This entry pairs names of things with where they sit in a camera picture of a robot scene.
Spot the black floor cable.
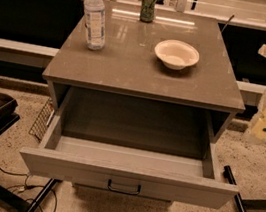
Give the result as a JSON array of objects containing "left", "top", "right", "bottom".
[{"left": 0, "top": 151, "right": 65, "bottom": 212}]

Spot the black top drawer handle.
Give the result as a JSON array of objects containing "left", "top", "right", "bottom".
[{"left": 107, "top": 179, "right": 142, "bottom": 196}]

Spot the grey top drawer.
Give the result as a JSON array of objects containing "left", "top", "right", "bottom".
[{"left": 15, "top": 79, "right": 252, "bottom": 212}]

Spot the white paper bowl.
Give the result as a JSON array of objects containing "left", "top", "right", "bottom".
[{"left": 154, "top": 39, "right": 200, "bottom": 71}]

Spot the green soda can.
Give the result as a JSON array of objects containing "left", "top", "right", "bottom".
[{"left": 140, "top": 0, "right": 157, "bottom": 23}]

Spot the clear plastic water bottle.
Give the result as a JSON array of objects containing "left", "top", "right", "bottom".
[{"left": 83, "top": 0, "right": 106, "bottom": 51}]

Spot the grey drawer cabinet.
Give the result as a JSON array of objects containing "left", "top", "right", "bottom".
[{"left": 24, "top": 0, "right": 260, "bottom": 212}]

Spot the wire mesh basket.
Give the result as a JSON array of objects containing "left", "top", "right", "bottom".
[{"left": 28, "top": 98, "right": 54, "bottom": 142}]

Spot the black stand leg left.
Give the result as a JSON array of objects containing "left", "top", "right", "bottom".
[{"left": 25, "top": 179, "right": 59, "bottom": 212}]

